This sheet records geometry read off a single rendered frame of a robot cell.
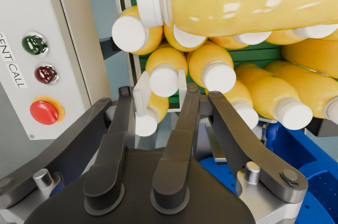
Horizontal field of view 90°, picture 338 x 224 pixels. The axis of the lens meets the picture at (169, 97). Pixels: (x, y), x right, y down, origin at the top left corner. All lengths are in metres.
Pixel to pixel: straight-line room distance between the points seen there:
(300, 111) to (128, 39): 0.24
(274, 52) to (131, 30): 0.34
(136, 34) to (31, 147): 2.11
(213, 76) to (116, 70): 1.24
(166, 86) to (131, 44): 0.07
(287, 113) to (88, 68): 0.28
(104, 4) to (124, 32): 1.18
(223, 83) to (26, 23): 0.24
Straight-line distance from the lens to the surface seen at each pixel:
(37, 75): 0.25
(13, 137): 2.29
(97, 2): 1.40
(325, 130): 0.47
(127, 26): 0.21
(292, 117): 0.29
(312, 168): 1.27
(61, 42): 0.24
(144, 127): 0.25
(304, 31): 0.25
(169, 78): 0.21
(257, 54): 0.45
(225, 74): 0.22
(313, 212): 0.44
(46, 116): 0.27
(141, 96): 0.16
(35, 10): 0.25
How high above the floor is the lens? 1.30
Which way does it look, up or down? 66 degrees down
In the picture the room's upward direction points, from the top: 175 degrees counter-clockwise
